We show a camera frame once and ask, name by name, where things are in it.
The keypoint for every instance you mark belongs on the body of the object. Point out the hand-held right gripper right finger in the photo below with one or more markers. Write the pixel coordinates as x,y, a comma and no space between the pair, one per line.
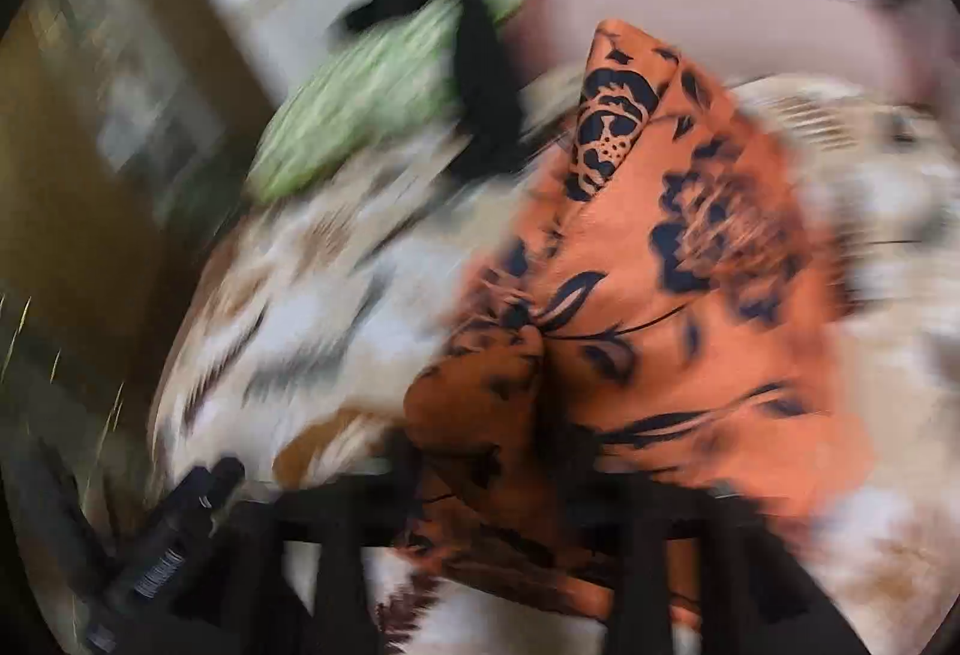
637,550

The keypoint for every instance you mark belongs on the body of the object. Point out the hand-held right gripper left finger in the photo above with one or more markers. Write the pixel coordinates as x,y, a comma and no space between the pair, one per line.
337,512

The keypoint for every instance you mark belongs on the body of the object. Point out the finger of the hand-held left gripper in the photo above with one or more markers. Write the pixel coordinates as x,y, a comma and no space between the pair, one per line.
196,481
226,475

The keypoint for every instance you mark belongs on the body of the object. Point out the orange floral dress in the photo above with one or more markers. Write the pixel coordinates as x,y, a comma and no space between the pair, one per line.
675,265

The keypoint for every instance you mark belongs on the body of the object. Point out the leaf print blanket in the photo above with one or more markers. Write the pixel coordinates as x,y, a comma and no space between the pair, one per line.
300,325

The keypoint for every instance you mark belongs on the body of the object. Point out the wooden door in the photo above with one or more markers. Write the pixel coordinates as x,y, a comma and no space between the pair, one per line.
97,212

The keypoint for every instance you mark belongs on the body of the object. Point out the green patterned pillow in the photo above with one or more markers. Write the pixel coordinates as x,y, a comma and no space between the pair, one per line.
337,108

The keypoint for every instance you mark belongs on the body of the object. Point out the black cloth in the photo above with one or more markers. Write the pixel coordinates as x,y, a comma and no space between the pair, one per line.
480,78

